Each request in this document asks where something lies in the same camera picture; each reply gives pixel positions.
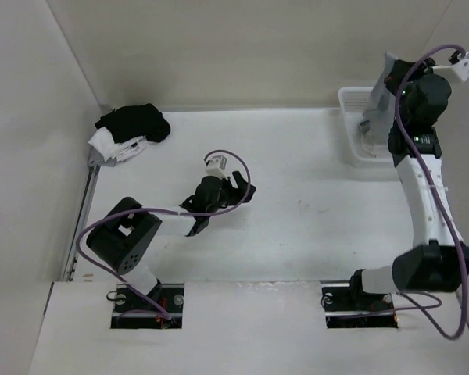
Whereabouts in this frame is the white plastic mesh basket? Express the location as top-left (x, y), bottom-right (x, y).
top-left (338, 87), bottom-right (392, 169)

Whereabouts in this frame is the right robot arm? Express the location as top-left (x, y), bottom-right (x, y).
top-left (346, 56), bottom-right (469, 309)

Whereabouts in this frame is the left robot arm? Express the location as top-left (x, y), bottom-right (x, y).
top-left (86, 171), bottom-right (256, 312)

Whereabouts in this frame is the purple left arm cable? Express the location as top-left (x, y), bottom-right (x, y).
top-left (76, 150), bottom-right (253, 320)

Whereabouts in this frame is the black folded tank top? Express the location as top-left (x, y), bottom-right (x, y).
top-left (95, 103), bottom-right (171, 143)

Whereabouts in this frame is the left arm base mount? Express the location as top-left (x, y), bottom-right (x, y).
top-left (106, 284), bottom-right (185, 330)

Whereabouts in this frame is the grey tank top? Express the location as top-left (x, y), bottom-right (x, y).
top-left (358, 52), bottom-right (398, 148)

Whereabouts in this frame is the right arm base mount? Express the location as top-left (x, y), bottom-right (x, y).
top-left (320, 281), bottom-right (398, 329)

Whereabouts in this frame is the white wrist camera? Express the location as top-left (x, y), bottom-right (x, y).
top-left (206, 155), bottom-right (227, 180)
top-left (432, 51), bottom-right (469, 84)

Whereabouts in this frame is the white crumpled tank top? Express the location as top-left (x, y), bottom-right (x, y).
top-left (360, 134), bottom-right (378, 159)

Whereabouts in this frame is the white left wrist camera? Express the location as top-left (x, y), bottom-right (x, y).
top-left (206, 155), bottom-right (227, 180)

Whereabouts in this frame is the white folded tank top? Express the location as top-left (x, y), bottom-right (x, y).
top-left (88, 127), bottom-right (151, 162)

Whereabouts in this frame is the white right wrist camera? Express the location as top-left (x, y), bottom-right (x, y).
top-left (432, 51), bottom-right (469, 84)

